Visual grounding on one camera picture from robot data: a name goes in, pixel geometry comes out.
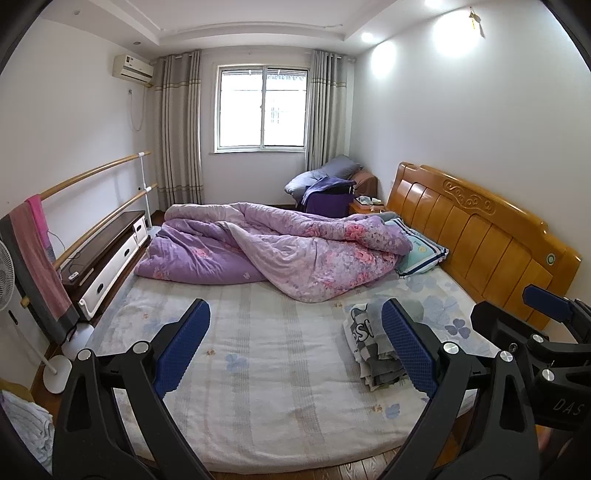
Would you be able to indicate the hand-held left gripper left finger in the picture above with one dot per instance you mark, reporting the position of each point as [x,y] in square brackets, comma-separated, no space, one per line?
[182,346]

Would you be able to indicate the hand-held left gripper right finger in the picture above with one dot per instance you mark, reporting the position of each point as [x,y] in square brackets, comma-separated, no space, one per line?
[406,346]

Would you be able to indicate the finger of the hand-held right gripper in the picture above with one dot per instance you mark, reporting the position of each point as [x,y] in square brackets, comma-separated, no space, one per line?
[489,323]
[547,302]

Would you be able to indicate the grey hoodie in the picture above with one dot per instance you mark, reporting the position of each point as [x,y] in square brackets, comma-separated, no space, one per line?
[362,330]

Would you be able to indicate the folded dark grey clothes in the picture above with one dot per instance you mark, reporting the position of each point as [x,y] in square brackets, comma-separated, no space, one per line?
[385,371]

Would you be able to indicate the wooden bed headboard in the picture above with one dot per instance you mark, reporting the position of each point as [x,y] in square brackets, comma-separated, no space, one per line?
[471,230]

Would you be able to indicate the blue striped pillow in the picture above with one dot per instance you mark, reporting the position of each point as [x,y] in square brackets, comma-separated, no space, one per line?
[422,251]

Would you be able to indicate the wooden nightstand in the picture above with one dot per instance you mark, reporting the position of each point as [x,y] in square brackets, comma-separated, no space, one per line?
[364,208]

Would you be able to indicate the purple floral quilt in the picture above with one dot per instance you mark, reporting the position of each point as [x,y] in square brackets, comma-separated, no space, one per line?
[286,244]

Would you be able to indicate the white barre stand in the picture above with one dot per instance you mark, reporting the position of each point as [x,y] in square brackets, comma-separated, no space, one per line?
[144,198]

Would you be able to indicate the dark grey hanging cloth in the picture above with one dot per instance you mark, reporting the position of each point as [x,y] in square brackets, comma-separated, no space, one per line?
[27,300]

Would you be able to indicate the brown armchair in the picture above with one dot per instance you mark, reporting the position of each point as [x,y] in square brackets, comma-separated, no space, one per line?
[367,184]

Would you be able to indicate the dark purple cloth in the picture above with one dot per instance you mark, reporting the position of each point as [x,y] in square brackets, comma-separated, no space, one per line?
[325,201]

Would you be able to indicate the white standing fan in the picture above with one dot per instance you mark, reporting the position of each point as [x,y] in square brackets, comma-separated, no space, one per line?
[14,295]

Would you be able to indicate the white towel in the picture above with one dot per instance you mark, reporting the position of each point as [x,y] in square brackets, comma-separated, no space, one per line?
[23,429]

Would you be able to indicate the grey striped curtain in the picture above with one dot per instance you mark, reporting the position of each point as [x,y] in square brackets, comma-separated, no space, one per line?
[178,138]
[325,115]

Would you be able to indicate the window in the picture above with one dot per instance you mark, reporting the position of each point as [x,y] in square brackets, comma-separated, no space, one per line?
[240,106]

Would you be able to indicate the white air conditioner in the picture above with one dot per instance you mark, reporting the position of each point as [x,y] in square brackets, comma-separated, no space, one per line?
[133,69]

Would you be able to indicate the hanging ceiling ornament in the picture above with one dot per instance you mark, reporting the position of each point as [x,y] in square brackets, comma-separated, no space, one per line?
[478,23]

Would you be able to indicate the ceiling spot light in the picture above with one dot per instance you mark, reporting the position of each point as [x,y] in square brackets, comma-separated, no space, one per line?
[368,38]

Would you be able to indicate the wooden barre rail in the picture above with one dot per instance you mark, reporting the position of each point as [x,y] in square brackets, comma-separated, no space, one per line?
[92,173]
[106,219]

